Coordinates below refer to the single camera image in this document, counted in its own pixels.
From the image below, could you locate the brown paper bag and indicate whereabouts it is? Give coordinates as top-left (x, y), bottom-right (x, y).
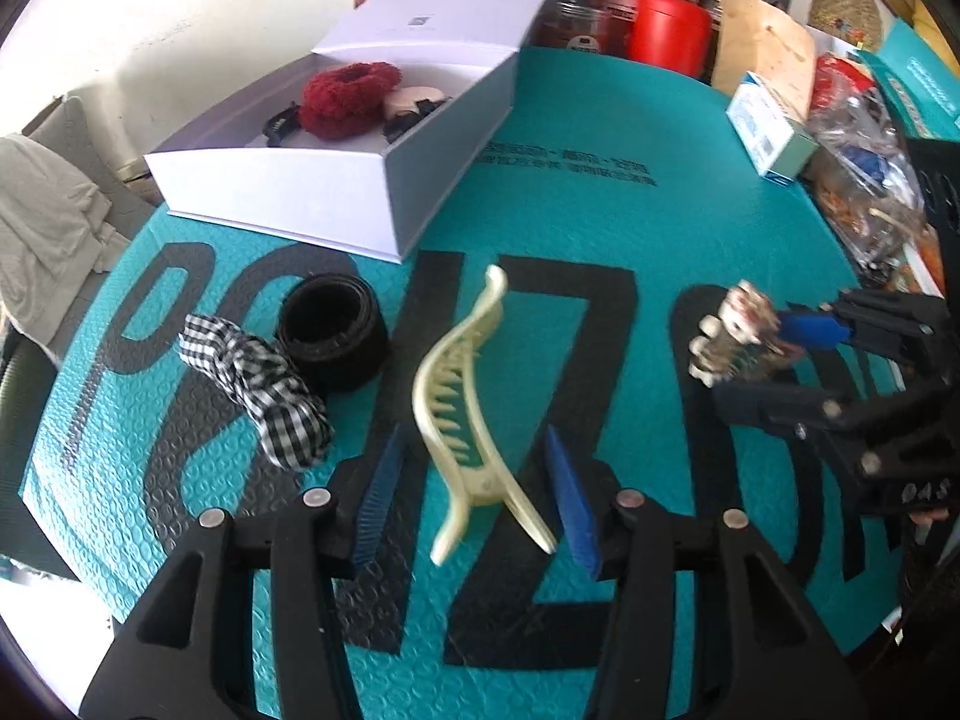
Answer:
top-left (711, 0), bottom-right (817, 121)

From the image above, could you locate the grey garment on chair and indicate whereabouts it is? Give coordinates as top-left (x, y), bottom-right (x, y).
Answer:
top-left (2, 135), bottom-right (128, 344)

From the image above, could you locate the woven round wall plate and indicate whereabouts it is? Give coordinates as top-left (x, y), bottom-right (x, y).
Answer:
top-left (807, 0), bottom-right (884, 52)

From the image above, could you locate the jar with red label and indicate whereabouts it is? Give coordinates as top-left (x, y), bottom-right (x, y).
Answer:
top-left (534, 2), bottom-right (610, 54)

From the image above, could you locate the red fuzzy scrunchie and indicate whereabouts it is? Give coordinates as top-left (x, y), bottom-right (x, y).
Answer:
top-left (299, 62), bottom-right (402, 142)

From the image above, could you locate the cream yellow claw clip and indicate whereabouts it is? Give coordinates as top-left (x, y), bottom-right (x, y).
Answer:
top-left (412, 265), bottom-right (556, 566)

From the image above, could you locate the red canister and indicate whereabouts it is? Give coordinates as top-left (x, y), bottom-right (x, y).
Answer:
top-left (628, 0), bottom-right (713, 78)

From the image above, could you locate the teal bubble mailer mat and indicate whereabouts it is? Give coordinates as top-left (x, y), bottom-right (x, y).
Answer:
top-left (17, 44), bottom-right (913, 720)

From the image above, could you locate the checkered black white scrunchie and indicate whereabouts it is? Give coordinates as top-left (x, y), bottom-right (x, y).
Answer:
top-left (179, 314), bottom-right (334, 472)

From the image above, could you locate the white open box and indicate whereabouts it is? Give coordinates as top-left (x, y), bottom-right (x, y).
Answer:
top-left (146, 0), bottom-right (548, 262)

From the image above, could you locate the small teal white carton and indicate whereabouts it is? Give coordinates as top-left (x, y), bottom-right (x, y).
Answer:
top-left (726, 71), bottom-right (818, 185)

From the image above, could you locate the pink round compact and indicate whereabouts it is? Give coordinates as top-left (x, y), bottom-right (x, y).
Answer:
top-left (382, 86), bottom-right (448, 121)

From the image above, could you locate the black elastic hair band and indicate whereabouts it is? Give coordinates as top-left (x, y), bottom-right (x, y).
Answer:
top-left (277, 273), bottom-right (391, 397)

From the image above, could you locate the teal cardboard box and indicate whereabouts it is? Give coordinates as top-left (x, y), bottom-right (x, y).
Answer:
top-left (857, 20), bottom-right (958, 142)

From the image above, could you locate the black hair clip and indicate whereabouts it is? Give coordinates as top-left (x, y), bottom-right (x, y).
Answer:
top-left (262, 103), bottom-right (301, 148)

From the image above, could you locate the clear plastic snack bag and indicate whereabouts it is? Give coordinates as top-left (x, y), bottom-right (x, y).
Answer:
top-left (805, 52), bottom-right (926, 288)

